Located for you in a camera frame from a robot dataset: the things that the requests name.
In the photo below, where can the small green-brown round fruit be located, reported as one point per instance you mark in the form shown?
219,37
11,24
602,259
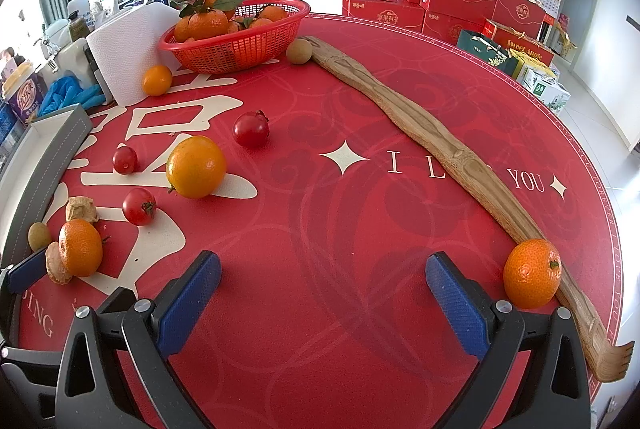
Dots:
39,236

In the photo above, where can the tangerine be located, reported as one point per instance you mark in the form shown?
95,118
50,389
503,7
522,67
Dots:
531,274
80,247

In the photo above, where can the small cherry tomato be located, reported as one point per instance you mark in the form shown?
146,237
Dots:
124,160

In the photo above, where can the wooden back scratcher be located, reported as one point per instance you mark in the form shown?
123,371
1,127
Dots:
450,154

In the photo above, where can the blue carton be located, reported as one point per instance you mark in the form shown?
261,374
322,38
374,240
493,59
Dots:
7,129

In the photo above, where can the green gift bag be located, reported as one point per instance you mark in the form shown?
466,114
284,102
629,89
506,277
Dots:
482,51

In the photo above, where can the white and green box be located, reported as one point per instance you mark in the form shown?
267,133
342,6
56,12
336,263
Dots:
547,91

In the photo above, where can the pile of leafy tangerines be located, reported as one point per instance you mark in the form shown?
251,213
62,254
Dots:
200,26

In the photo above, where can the metal tap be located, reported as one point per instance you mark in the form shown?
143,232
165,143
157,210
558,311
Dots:
49,49

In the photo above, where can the large smooth orange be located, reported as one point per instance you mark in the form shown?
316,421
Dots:
196,166

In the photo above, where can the large red tomato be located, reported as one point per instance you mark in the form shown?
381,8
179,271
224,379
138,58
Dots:
251,129

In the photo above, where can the white paper towel roll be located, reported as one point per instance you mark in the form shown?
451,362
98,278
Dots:
130,54

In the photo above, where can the red plastic basket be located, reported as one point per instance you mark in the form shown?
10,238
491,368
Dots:
235,51

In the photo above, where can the jar with dark contents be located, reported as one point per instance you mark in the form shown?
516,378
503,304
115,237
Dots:
79,26

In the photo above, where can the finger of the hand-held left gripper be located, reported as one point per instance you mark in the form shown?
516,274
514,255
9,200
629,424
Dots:
30,352
27,270

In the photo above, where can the round tan fruit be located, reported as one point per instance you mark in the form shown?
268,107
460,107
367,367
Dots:
299,51

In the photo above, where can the white plastic container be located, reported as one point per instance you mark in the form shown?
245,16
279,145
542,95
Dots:
72,59

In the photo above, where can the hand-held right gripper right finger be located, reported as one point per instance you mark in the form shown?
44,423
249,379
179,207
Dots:
457,304

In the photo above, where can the grey tray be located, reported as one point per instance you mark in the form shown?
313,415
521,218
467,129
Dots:
50,159

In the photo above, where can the blue gloves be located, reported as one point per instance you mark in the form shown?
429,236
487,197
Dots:
70,91

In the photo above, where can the yellow and white carton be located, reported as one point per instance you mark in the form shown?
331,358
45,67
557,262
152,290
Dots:
535,61

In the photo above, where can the medium red tomato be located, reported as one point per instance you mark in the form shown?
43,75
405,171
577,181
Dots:
139,206

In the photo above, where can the small smooth orange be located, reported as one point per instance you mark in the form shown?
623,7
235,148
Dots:
157,80

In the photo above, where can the purple carton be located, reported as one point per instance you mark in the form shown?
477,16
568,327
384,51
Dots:
27,96

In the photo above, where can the beige walnut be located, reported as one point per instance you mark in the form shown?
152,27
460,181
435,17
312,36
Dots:
57,265
81,209

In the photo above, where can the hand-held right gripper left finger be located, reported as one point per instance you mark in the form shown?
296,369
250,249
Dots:
192,299

